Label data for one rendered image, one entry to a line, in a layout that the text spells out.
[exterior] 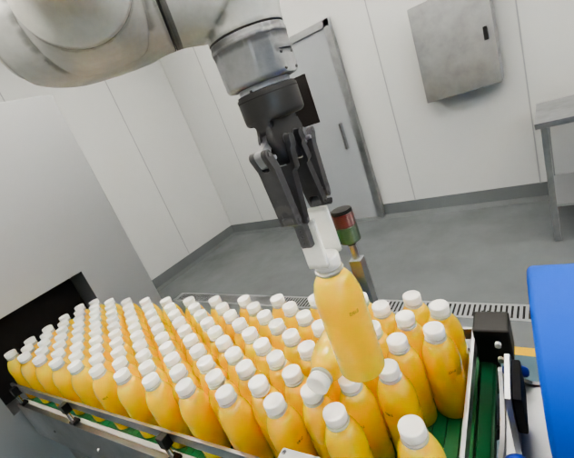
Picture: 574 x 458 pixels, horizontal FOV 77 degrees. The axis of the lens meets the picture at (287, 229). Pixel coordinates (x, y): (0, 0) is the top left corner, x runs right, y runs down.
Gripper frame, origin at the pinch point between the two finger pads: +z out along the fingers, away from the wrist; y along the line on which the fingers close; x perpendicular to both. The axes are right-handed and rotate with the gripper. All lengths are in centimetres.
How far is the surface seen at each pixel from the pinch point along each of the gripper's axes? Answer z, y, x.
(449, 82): 12, 324, 21
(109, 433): 50, -8, 85
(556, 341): 19.6, 4.1, -24.7
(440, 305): 29.7, 25.2, -6.4
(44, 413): 50, -10, 126
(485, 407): 50, 19, -12
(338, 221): 16, 46, 20
